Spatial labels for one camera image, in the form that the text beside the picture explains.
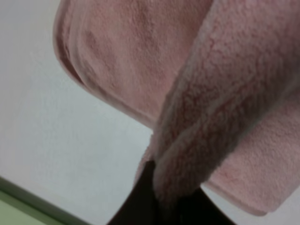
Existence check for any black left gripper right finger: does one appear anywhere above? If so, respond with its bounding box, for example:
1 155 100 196
178 188 231 225

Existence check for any pink terry towel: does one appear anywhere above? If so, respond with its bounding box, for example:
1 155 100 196
53 0 300 215

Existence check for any light green plastic tray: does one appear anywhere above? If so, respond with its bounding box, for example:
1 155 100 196
0 177 88 225

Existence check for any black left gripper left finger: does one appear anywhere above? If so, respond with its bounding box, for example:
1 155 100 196
108 161 163 225

